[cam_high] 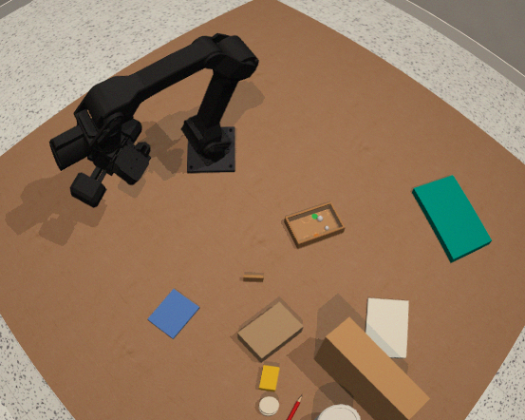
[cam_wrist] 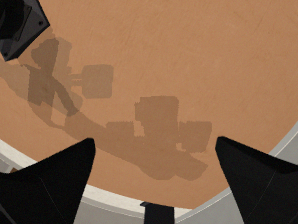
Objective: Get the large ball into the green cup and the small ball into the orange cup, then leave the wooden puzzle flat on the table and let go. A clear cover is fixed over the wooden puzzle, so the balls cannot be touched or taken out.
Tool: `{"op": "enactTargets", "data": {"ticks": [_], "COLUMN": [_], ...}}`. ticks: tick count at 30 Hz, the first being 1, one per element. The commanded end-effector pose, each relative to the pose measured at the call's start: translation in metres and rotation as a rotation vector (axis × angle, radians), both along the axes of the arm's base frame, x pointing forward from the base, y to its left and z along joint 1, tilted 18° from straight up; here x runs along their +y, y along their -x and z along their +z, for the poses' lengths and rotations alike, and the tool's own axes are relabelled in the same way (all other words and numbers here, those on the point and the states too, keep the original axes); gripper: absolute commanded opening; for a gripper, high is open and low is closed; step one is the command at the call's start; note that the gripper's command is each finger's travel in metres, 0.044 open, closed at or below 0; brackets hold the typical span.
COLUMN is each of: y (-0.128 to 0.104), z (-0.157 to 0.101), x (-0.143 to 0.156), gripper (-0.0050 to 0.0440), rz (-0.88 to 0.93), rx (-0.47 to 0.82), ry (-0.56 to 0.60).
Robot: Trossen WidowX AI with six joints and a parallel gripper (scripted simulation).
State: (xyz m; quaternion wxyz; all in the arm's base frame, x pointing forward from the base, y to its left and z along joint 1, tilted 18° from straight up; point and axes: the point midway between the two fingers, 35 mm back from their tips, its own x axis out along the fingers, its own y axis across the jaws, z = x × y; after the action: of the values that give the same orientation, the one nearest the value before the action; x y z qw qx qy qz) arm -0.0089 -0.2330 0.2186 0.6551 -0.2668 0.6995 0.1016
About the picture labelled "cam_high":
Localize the yellow rectangular block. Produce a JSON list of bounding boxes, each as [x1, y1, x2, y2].
[[259, 365, 279, 391]]

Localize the brown rectangular block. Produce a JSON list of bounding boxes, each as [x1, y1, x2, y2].
[[314, 317, 429, 420]]

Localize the red pencil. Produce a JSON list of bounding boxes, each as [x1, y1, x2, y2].
[[287, 397, 302, 420]]

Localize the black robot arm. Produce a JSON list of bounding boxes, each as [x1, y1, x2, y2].
[[49, 33, 259, 185]]

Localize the tan flat rectangular box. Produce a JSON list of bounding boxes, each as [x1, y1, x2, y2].
[[237, 302, 304, 363]]

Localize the blue flat rectangular pad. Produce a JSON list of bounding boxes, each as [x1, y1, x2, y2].
[[148, 289, 199, 339]]

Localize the grey mug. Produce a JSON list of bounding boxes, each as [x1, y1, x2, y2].
[[314, 404, 361, 420]]

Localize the wooden ball tray with clear cover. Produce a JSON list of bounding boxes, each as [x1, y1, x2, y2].
[[284, 202, 346, 249]]

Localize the teal flat rectangular block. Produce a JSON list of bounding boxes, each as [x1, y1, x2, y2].
[[412, 175, 492, 262]]

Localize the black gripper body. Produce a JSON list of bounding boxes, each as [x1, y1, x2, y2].
[[69, 119, 142, 208]]

